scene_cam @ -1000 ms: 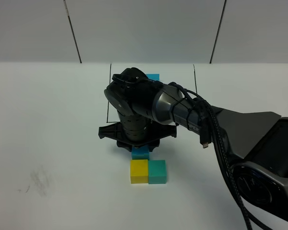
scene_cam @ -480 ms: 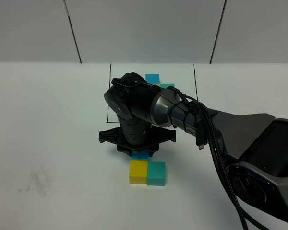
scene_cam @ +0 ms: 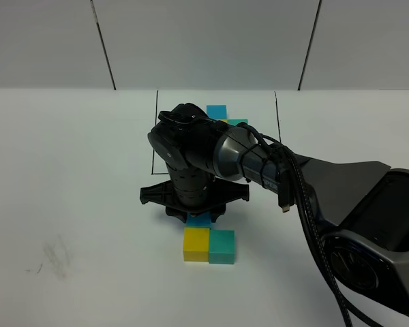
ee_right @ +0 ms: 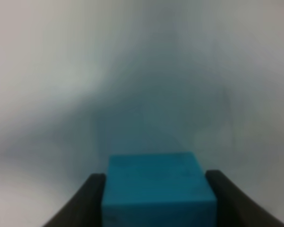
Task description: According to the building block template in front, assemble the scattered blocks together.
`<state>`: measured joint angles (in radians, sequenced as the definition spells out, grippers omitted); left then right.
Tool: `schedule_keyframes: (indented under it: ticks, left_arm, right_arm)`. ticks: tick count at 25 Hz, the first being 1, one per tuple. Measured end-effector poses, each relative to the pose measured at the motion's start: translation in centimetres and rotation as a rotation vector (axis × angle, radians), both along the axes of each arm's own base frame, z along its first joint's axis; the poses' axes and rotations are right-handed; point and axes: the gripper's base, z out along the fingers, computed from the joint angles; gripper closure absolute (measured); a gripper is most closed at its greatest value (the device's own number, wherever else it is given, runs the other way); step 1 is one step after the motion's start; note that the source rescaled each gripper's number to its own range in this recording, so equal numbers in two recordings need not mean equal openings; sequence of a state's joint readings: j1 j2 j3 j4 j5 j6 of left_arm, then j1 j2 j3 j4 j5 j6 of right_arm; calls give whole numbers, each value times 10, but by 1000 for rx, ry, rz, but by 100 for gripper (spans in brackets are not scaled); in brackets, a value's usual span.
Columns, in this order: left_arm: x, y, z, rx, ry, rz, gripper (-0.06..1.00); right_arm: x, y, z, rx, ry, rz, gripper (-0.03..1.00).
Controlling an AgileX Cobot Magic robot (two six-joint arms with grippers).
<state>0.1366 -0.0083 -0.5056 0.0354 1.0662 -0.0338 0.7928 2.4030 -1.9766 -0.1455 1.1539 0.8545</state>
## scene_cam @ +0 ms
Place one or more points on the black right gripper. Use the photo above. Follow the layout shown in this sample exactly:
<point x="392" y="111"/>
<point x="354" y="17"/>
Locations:
<point x="194" y="192"/>

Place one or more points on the blue template cube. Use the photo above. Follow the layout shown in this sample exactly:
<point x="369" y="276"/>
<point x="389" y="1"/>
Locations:
<point x="217" y="112"/>

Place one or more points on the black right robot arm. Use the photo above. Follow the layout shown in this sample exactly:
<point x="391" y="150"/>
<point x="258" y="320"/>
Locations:
<point x="355" y="216"/>

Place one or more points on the green template cube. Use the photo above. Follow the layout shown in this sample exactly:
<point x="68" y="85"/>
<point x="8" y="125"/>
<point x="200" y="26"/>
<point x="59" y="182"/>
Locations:
<point x="236" y="121"/>

